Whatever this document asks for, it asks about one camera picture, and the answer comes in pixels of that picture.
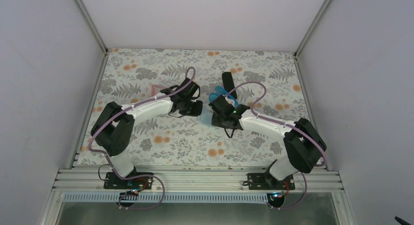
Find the light blue cloth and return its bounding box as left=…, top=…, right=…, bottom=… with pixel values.
left=199, top=108, right=214, bottom=127

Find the black glasses pouch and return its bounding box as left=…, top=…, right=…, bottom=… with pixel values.
left=222, top=72, right=237, bottom=99

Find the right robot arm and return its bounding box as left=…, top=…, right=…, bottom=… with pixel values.
left=209, top=95, right=327, bottom=189

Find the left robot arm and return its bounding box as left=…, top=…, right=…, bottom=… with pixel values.
left=90, top=78, right=203, bottom=188

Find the floral table mat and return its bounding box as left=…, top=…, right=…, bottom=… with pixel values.
left=78, top=48, right=309, bottom=167

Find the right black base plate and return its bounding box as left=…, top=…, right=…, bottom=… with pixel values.
left=242, top=173, right=295, bottom=190

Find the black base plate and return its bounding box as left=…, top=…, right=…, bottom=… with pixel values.
left=103, top=172, right=153, bottom=190
left=242, top=173, right=295, bottom=190

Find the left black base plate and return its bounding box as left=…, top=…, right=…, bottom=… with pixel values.
left=103, top=172, right=153, bottom=190

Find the white slotted cable duct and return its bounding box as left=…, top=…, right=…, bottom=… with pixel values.
left=62, top=192, right=268, bottom=204

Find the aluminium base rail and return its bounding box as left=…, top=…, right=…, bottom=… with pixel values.
left=52, top=166, right=344, bottom=200

